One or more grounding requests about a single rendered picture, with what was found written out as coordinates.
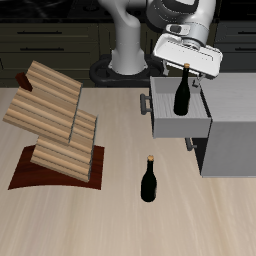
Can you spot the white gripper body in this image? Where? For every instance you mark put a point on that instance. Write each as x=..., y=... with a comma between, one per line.
x=190, y=55

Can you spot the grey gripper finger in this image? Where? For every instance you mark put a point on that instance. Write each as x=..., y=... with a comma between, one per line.
x=198, y=80
x=166, y=68

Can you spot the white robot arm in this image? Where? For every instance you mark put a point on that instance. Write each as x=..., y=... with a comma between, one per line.
x=127, y=40

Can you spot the dark wine bottle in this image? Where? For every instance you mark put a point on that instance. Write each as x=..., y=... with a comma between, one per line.
x=148, y=185
x=182, y=96

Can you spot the grey cabinet drawer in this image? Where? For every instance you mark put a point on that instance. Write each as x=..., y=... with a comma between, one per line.
x=180, y=128

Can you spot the wooden wine rack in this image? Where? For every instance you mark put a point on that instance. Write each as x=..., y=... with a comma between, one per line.
x=56, y=123

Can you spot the grey cabinet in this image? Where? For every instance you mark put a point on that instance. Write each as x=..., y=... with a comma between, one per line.
x=233, y=133

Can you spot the dark kitchen cupboards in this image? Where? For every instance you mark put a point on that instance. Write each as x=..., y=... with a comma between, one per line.
x=50, y=50

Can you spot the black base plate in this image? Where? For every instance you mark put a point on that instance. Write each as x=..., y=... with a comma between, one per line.
x=100, y=75

